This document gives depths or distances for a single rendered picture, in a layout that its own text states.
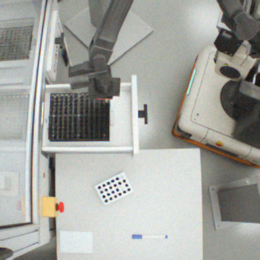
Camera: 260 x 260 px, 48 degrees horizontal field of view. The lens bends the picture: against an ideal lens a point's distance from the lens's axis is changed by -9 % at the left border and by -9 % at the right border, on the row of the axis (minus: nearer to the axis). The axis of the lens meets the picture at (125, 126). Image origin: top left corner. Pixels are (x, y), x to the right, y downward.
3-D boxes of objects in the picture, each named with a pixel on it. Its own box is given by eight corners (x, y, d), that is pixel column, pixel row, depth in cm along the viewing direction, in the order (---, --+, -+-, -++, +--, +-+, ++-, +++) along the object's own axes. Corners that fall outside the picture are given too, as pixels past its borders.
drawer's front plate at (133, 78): (134, 85, 126) (136, 74, 115) (137, 158, 118) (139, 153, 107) (130, 85, 125) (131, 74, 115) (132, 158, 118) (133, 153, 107)
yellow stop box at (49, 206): (59, 197, 111) (55, 196, 104) (59, 217, 109) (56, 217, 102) (46, 197, 111) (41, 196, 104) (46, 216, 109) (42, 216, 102)
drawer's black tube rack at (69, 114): (110, 97, 122) (109, 91, 116) (110, 143, 117) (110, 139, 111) (53, 99, 121) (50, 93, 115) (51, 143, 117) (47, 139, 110)
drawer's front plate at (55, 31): (61, 23, 132) (57, 9, 122) (55, 81, 125) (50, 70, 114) (57, 23, 132) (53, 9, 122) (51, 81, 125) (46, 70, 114)
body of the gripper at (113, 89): (120, 97, 102) (118, 88, 95) (88, 97, 102) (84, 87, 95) (120, 80, 104) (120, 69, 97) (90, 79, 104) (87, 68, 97)
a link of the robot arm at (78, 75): (105, 55, 84) (102, 41, 90) (63, 63, 84) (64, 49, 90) (110, 89, 92) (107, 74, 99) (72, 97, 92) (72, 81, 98)
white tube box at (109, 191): (123, 172, 122) (123, 171, 119) (133, 191, 121) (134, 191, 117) (95, 187, 121) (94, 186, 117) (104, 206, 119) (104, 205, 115)
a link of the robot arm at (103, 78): (112, 76, 90) (109, 59, 92) (88, 80, 89) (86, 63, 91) (113, 86, 96) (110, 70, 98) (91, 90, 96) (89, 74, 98)
